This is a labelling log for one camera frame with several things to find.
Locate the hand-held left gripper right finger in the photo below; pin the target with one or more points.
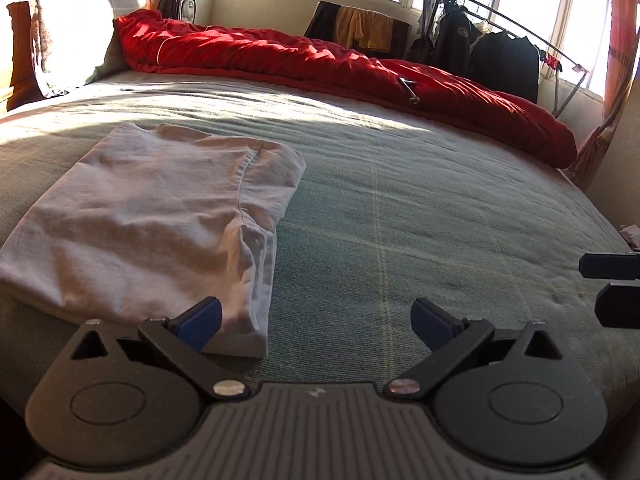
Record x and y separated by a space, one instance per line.
430 325

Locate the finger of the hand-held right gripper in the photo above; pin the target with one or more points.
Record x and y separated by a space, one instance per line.
612 265
620 305

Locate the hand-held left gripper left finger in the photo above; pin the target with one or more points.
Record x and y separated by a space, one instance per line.
202 322

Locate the white t-shirt hand print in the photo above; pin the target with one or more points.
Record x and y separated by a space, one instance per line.
140 210

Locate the metal clothes drying rack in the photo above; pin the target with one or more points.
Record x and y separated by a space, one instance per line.
571 92

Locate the white crumpled cloth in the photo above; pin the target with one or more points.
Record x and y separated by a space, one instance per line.
632 237

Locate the bed with green checked sheet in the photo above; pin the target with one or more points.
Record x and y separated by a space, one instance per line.
425 210

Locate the orange curtain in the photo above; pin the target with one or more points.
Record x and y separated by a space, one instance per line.
620 60

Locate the small red hanging garments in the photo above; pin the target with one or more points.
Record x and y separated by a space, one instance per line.
550 60

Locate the black hanging sweater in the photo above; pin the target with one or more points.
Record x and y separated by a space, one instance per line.
505 65

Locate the window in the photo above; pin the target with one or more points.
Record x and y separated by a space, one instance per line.
580 35

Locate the small metal tool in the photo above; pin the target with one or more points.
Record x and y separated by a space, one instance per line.
411 92

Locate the black jacket with round patch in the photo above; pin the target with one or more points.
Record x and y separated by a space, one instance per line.
452 40

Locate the red duvet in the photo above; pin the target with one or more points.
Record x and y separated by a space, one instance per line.
300 55

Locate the orange garment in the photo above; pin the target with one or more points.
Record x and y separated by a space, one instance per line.
365 27

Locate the white pillow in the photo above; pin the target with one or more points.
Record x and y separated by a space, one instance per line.
75 35

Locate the grey backpack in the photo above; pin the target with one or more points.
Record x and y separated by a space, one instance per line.
177 2

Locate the dark draped garment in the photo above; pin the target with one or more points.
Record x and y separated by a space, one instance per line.
322 22

